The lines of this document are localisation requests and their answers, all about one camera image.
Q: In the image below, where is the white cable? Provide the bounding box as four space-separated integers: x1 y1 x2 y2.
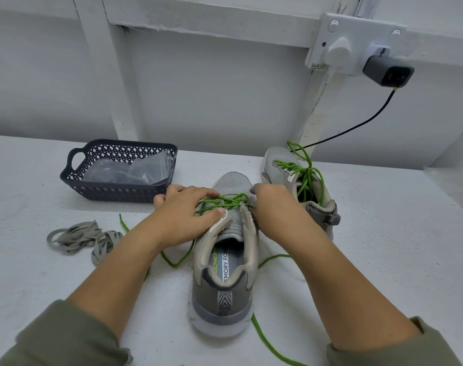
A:
293 68 335 145

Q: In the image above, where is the gray sneaker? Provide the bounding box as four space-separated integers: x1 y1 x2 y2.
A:
262 146 341 241
188 172 261 339

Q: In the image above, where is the white plug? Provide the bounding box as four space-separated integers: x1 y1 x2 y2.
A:
325 37 355 71

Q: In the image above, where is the beige shoelace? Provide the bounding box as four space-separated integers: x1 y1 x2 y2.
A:
47 220 103 255
91 229 126 266

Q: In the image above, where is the person's right forearm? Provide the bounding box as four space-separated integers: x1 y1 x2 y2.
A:
293 228 463 366

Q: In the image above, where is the clear plastic bag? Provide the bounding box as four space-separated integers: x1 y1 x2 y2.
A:
80 150 175 187

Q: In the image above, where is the person's right hand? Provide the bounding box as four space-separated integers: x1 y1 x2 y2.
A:
250 182 326 252

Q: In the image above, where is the gray charger adapter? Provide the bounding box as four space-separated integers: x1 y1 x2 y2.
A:
363 54 416 89

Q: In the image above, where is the person's left forearm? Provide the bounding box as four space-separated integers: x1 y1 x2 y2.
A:
0 228 173 366

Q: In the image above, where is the black cable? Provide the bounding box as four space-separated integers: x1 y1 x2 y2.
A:
300 87 399 151

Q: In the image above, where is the white wall socket plate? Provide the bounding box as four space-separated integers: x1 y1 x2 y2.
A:
305 13 408 75

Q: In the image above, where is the green shoelace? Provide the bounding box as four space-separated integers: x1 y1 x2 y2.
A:
273 141 328 206
119 193 309 366

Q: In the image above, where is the person's left hand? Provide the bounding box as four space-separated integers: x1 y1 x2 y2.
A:
143 184 228 249

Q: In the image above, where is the dark plastic lattice basket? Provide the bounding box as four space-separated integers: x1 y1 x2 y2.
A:
60 139 179 203

